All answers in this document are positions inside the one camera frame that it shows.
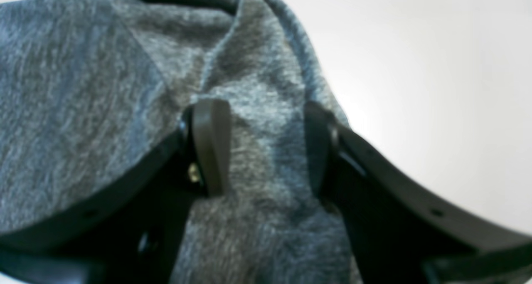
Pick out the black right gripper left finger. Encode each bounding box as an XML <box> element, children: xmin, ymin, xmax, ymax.
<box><xmin>1</xmin><ymin>99</ymin><xmax>232</xmax><ymax>284</ymax></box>

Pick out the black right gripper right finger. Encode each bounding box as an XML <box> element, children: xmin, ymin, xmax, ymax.
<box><xmin>304</xmin><ymin>101</ymin><xmax>532</xmax><ymax>284</ymax></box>

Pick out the grey t-shirt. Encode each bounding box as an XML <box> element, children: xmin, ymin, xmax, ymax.
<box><xmin>0</xmin><ymin>0</ymin><xmax>362</xmax><ymax>284</ymax></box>

